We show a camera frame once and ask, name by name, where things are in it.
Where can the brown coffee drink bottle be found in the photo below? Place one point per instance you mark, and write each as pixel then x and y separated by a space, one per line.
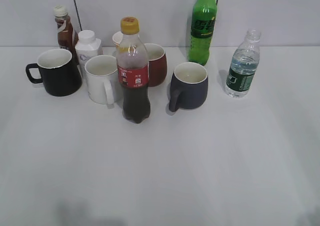
pixel 67 36

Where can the white plastic bottle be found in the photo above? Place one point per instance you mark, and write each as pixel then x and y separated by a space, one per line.
pixel 87 47

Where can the white ceramic mug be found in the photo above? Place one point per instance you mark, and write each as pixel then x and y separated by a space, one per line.
pixel 102 80

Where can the red ceramic mug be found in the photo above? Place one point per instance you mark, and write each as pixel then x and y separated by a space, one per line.
pixel 157 64

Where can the clear water bottle green label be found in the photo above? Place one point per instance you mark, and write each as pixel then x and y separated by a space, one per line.
pixel 243 65

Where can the green soda bottle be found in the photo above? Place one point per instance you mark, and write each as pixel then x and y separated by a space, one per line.
pixel 202 28

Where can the dark blue ceramic mug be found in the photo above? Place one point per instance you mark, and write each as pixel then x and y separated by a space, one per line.
pixel 188 87

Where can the cola bottle yellow cap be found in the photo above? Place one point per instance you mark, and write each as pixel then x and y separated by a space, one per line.
pixel 133 71

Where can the black ceramic mug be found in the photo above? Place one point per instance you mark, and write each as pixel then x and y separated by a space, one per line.
pixel 56 70

